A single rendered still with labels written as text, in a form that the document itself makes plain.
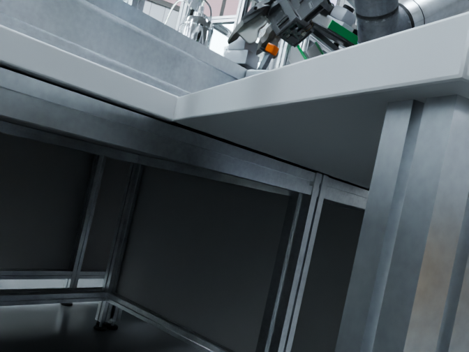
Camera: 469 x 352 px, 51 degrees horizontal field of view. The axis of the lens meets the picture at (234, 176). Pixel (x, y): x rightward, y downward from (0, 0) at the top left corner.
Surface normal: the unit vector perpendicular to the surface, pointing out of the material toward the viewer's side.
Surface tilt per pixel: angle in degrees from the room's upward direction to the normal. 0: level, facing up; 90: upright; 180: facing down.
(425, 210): 90
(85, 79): 90
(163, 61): 90
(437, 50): 90
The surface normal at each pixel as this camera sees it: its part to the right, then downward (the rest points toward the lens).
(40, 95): 0.76, 0.15
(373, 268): -0.90, -0.21
